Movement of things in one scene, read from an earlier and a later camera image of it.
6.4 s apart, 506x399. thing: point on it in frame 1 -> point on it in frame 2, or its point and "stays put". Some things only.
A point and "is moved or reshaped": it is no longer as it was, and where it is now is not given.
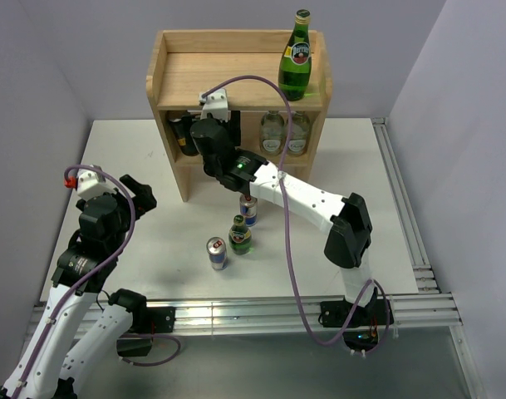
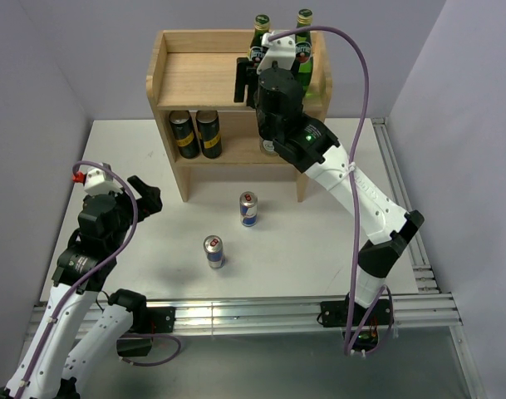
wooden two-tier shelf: (186, 63) stays put
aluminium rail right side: (424, 273) stays put
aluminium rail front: (424, 310) stays put
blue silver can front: (216, 248) stays put
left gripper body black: (125, 213) stays put
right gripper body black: (209, 169) -> (265, 129)
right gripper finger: (235, 127) -> (247, 73)
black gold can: (189, 146) is moved or reshaped
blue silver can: (248, 209) stays put
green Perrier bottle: (295, 63) stays put
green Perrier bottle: (239, 236) -> (262, 25)
